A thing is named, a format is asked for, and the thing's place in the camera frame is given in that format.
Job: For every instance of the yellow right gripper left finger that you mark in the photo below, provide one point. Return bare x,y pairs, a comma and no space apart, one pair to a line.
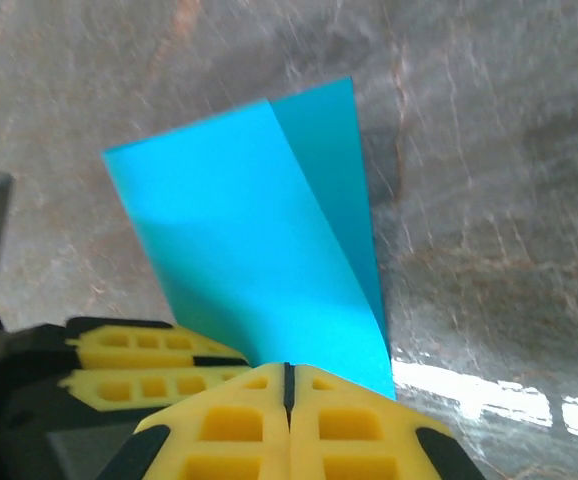
229,425

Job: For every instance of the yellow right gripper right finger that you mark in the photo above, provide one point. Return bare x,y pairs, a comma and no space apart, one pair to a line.
349,425

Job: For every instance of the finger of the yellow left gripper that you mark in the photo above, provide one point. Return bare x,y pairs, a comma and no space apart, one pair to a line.
134,345
139,387

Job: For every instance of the cyan cloth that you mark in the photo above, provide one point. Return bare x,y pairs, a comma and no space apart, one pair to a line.
249,240

